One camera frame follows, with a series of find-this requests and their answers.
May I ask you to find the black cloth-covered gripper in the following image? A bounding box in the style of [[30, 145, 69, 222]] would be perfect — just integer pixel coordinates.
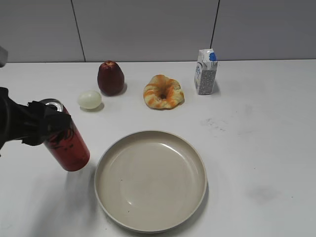
[[22, 100, 72, 146]]

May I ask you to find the red cola can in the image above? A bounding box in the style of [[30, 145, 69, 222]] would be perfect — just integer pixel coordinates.
[[39, 99, 91, 172]]

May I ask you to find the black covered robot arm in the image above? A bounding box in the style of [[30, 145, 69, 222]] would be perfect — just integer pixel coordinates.
[[0, 87, 71, 147]]

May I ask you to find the beige round plate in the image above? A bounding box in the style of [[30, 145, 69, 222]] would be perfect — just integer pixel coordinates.
[[94, 130, 208, 233]]

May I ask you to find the white egg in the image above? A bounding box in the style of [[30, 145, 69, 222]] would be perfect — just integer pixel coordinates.
[[77, 90, 102, 109]]

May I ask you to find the dark red apple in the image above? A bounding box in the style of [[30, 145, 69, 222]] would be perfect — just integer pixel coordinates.
[[97, 60, 124, 96]]

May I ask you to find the orange glazed bread pastry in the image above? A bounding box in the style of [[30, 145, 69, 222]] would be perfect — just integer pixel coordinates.
[[143, 75, 185, 110]]

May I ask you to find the small white milk carton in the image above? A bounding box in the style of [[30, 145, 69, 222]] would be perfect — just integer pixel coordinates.
[[194, 48, 218, 95]]

